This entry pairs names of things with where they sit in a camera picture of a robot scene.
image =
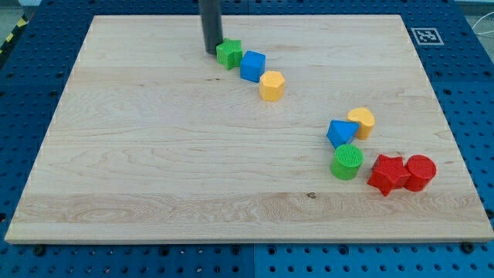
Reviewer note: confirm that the green star block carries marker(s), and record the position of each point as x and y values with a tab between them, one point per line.
229	53

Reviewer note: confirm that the red star block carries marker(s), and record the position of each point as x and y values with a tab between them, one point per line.
388	174

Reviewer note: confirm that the yellow hexagon block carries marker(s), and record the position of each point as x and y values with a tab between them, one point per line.
271	86

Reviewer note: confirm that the light wooden board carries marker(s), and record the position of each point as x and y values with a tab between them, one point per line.
154	142

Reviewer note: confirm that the blue cube block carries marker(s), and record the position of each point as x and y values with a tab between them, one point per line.
252	66

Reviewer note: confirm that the blue triangle block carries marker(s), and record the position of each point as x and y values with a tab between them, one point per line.
341	132

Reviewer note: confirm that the green cylinder block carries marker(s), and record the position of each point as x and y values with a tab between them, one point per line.
346	162

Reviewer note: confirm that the yellow heart block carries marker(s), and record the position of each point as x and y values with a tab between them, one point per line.
366	120

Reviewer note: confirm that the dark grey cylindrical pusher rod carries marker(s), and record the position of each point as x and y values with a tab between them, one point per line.
211	22

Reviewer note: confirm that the red cylinder block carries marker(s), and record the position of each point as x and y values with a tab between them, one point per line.
422	170

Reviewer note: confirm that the white fiducial marker tag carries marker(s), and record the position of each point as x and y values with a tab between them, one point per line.
427	36

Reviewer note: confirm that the yellow black hazard tape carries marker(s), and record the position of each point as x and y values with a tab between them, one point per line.
14	36

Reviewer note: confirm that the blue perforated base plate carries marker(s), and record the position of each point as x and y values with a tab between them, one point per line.
38	67

